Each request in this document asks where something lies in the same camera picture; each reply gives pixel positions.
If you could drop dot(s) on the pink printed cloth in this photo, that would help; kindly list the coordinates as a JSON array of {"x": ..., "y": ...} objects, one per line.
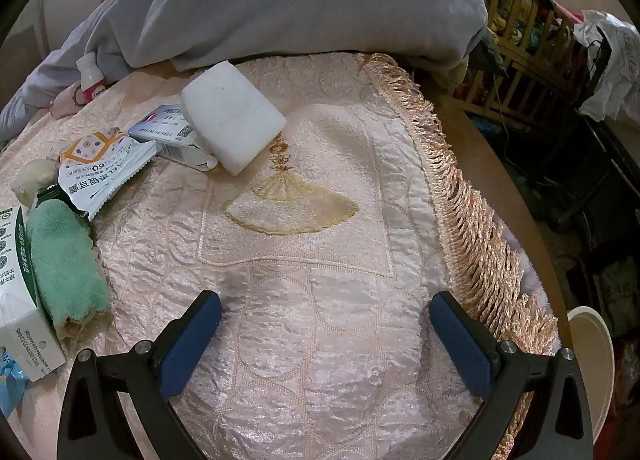
[{"x": 65, "y": 103}]

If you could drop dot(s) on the white green carton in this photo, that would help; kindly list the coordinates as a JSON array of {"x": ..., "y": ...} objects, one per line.
[{"x": 20, "y": 300}]

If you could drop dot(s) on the cream plush toy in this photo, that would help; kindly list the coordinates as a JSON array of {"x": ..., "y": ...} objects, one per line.
[{"x": 32, "y": 180}]

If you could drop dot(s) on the white orange snack packet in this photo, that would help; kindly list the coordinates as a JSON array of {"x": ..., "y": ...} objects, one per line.
[{"x": 95, "y": 170}]

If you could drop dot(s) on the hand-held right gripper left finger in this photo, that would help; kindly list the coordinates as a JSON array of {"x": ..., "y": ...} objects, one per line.
[{"x": 192, "y": 340}]

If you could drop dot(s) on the wooden bed frame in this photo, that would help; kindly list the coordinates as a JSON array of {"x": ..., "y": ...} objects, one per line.
[{"x": 480, "y": 150}]

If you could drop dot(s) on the grey printed bag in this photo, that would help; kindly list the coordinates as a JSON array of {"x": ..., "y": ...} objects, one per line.
[{"x": 620, "y": 295}]

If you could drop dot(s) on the white sponge block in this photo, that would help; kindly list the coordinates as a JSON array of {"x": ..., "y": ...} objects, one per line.
[{"x": 230, "y": 110}]

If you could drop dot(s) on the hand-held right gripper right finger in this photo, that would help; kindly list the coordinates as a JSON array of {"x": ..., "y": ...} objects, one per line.
[{"x": 462, "y": 345}]

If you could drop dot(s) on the green towel cloth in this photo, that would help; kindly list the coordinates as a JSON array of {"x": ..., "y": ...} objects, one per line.
[{"x": 65, "y": 260}]

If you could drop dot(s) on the white plastic bag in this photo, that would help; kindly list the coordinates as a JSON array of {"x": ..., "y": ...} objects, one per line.
[{"x": 615, "y": 65}]

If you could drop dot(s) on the grey quilt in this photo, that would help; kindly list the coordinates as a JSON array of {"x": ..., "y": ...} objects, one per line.
[{"x": 300, "y": 0}]

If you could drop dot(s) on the wooden crib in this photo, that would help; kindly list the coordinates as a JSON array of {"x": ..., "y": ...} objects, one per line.
[{"x": 525, "y": 75}]

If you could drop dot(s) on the small white blue box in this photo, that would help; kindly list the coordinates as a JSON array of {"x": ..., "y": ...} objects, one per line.
[{"x": 160, "y": 128}]

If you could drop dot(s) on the white trash bin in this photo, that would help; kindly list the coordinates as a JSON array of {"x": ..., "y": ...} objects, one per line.
[{"x": 590, "y": 365}]

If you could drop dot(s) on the small white pink bottle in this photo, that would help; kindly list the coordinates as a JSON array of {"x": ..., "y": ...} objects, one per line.
[{"x": 92, "y": 78}]

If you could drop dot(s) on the pink embroidered fringed bedspread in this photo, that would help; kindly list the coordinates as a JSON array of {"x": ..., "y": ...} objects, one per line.
[{"x": 320, "y": 300}]

